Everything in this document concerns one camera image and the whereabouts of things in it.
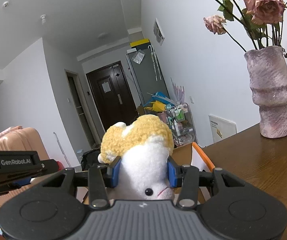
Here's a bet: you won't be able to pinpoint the white yellow plush toy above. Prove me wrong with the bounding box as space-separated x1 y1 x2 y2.
98 114 175 200

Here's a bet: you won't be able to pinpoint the red cardboard box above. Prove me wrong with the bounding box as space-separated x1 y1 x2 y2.
172 142 215 172

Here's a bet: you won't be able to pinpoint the pink ribbed suitcase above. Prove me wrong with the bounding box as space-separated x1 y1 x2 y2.
0 127 50 205

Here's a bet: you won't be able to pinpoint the metal storage cart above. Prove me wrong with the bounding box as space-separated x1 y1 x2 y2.
165 103 198 147

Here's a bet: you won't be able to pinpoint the dark entrance door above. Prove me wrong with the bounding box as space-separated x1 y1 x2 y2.
86 61 139 130

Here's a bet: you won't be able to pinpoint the grey refrigerator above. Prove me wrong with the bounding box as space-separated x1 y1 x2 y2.
126 43 169 106

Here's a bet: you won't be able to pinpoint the purple textured vase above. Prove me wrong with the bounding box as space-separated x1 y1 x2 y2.
244 46 287 139

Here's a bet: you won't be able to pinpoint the dried pink roses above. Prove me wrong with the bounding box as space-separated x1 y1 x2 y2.
203 0 287 50

